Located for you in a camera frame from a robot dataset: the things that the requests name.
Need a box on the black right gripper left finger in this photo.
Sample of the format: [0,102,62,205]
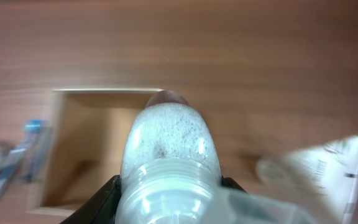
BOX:
[60,175,121,224]

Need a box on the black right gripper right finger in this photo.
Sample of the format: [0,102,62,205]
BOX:
[221,176,245,192]

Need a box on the clear bottle with dark liquid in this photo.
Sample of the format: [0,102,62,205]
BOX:
[115,103,313,224]

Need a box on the white squeeze tube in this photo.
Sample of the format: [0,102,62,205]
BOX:
[256,134,358,223]

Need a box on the blue white toothbrush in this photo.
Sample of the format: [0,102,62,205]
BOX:
[0,119,53,198]

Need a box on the white cardboard box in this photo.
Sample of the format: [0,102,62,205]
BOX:
[26,87,189,217]

